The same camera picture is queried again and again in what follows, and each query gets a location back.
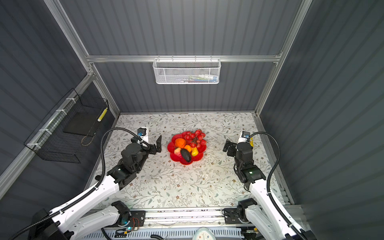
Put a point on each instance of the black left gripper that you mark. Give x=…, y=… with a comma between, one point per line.
x=153, y=150

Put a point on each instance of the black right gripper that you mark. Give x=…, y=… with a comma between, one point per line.
x=232, y=147

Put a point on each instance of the orange fake persimmon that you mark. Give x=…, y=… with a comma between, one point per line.
x=180, y=143

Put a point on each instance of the dark fake avocado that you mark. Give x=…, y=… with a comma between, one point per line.
x=186, y=155

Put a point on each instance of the small orange fake tangerine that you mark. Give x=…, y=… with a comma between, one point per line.
x=188, y=148

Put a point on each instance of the red fake grape bunch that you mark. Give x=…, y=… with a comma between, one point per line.
x=195, y=139

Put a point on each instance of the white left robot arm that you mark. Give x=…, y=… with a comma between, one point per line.
x=70, y=221

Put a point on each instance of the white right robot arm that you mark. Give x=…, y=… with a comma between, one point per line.
x=263, y=210

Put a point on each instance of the red flower-shaped fruit bowl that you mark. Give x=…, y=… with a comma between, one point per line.
x=171, y=148

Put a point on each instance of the floral patterned table mat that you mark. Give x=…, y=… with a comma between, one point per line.
x=163, y=183

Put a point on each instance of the white round scale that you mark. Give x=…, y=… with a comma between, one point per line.
x=204, y=234

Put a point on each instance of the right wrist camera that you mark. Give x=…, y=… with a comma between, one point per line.
x=244, y=137

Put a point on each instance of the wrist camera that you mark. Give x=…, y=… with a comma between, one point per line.
x=143, y=134
x=244, y=137

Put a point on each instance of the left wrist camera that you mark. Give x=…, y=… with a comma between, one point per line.
x=143, y=134

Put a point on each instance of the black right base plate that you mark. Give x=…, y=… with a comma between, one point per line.
x=231, y=216

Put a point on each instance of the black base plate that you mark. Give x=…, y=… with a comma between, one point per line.
x=231, y=216
x=136, y=218

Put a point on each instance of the white wire mesh basket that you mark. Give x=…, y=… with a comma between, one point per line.
x=187, y=73

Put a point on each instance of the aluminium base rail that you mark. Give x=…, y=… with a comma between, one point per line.
x=204, y=216

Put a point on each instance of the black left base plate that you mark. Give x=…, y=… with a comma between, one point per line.
x=136, y=218

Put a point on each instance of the black wire basket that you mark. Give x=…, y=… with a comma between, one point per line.
x=72, y=134

